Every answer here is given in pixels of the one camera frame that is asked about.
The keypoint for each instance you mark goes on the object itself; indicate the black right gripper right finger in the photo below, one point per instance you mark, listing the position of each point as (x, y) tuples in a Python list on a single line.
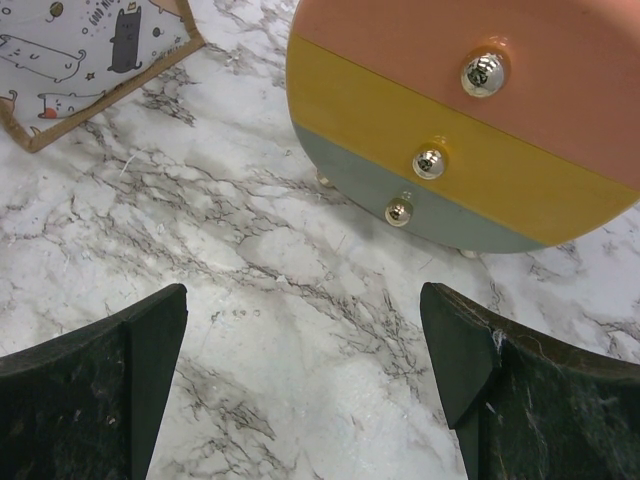
[(525, 405)]

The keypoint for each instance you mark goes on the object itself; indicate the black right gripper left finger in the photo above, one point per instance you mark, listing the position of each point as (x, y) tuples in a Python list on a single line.
[(89, 404)]

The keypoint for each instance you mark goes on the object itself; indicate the cream three-drawer round cabinet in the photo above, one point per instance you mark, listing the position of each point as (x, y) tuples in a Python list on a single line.
[(487, 126)]

